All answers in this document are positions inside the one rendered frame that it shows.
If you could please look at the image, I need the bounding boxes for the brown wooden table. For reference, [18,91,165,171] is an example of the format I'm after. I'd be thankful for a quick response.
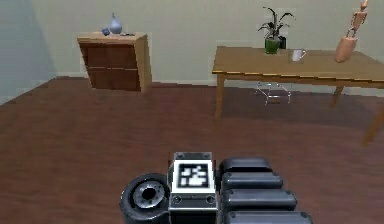
[211,45,384,148]

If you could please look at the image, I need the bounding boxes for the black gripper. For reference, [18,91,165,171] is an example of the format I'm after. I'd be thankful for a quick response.
[119,172,172,224]

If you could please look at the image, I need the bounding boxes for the white mug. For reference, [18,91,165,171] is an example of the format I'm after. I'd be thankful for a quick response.
[291,48,307,63]

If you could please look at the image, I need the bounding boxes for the wooden mannequin figure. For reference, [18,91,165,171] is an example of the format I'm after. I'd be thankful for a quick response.
[334,0,370,64]

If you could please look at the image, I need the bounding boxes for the blue grey vase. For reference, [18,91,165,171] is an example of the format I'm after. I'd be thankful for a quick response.
[109,12,123,35]

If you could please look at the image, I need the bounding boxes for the grey wire frame stand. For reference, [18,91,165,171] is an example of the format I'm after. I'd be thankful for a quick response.
[255,82,293,106]

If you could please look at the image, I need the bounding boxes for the brown wooden chest of drawers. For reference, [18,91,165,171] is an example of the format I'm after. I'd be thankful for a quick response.
[76,31,153,93]

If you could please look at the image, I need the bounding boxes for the house plant in green pot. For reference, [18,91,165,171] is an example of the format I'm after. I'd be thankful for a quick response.
[257,6,296,55]

